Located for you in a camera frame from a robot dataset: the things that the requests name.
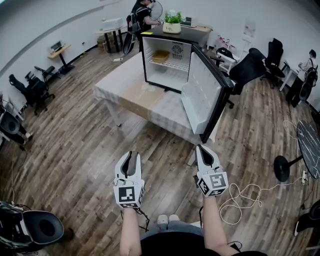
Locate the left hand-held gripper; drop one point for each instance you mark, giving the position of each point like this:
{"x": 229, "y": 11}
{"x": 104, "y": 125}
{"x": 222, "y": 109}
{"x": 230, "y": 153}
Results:
{"x": 128, "y": 193}

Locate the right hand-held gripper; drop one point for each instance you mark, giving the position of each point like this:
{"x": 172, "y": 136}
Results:
{"x": 213, "y": 183}

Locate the person's left forearm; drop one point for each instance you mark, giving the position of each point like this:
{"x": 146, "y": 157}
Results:
{"x": 131, "y": 232}

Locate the person's left shoe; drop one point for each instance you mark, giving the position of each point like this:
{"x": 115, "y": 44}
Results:
{"x": 162, "y": 220}

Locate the table with checked cloth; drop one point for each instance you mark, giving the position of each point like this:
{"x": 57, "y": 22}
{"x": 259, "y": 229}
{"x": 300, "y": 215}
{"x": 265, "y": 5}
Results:
{"x": 110, "y": 87}

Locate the white poster stand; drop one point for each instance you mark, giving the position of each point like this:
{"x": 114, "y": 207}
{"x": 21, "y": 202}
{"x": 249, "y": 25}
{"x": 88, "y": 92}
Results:
{"x": 249, "y": 31}

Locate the black wheeled chair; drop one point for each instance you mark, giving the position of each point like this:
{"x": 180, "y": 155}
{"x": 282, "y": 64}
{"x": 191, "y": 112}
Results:
{"x": 35, "y": 90}

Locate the person's black white shirt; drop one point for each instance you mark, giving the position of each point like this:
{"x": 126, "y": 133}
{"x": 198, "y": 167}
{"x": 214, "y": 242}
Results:
{"x": 175, "y": 246}

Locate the person's shoe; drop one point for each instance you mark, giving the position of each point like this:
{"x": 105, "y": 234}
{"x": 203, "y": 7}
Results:
{"x": 162, "y": 220}
{"x": 174, "y": 218}

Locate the laptop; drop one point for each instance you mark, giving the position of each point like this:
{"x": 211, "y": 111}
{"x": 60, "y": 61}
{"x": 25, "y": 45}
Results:
{"x": 188, "y": 22}

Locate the black shoe with white sole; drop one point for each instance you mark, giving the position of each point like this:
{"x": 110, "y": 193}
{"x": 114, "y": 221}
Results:
{"x": 307, "y": 223}

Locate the white box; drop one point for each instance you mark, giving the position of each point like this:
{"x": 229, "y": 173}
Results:
{"x": 112, "y": 23}

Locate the small white table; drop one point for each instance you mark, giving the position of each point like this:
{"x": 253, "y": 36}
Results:
{"x": 226, "y": 56}

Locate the small wooden desk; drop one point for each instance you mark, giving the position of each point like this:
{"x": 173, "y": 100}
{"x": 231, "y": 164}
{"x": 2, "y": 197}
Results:
{"x": 58, "y": 53}

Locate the black padded stool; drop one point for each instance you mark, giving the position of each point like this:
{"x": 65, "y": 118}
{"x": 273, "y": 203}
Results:
{"x": 47, "y": 70}

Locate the white mini fridge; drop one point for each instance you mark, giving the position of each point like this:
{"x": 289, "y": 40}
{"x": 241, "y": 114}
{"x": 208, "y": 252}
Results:
{"x": 162, "y": 77}

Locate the black mesh office chair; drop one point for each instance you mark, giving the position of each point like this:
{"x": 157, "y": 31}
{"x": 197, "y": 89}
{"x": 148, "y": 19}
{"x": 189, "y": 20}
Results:
{"x": 273, "y": 57}
{"x": 246, "y": 70}

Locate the white power strip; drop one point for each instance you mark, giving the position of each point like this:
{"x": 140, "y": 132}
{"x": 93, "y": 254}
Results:
{"x": 304, "y": 177}
{"x": 117, "y": 59}

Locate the person's right shoe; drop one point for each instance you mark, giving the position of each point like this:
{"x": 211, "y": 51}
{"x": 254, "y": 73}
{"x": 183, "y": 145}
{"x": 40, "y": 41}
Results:
{"x": 174, "y": 218}

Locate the white desk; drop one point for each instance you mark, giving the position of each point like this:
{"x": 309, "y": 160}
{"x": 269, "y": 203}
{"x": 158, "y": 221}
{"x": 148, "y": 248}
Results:
{"x": 290, "y": 70}

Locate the person's legs in jeans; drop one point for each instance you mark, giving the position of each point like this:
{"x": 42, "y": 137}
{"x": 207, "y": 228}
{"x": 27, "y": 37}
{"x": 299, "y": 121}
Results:
{"x": 180, "y": 227}

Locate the wooden desk with black legs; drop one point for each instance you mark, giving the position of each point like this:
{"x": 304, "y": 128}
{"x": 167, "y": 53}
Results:
{"x": 110, "y": 32}

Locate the person's right forearm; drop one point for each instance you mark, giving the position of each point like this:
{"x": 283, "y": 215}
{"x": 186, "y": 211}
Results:
{"x": 215, "y": 225}

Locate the potted plant in white pot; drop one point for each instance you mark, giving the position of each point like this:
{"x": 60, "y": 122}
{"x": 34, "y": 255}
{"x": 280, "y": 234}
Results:
{"x": 172, "y": 27}

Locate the round black marble table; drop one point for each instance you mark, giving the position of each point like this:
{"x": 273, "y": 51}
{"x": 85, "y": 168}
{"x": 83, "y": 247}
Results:
{"x": 310, "y": 147}

